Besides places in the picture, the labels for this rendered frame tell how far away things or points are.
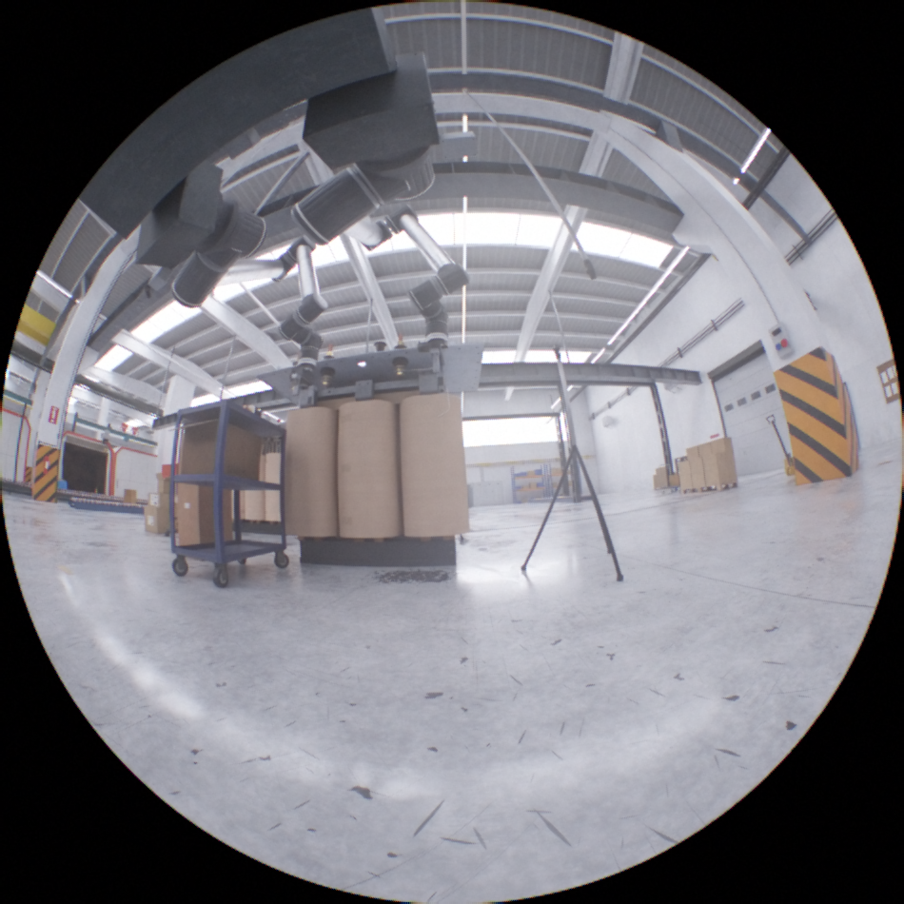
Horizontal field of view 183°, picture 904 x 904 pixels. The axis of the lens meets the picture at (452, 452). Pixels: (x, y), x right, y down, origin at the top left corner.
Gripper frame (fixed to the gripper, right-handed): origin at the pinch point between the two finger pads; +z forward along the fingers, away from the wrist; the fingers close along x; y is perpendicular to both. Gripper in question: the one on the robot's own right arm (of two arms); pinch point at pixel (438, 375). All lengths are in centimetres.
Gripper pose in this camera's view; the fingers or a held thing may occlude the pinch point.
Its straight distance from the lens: 126.5
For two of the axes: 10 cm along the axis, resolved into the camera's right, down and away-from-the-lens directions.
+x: 1.0, 1.7, 9.8
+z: 0.6, 9.8, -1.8
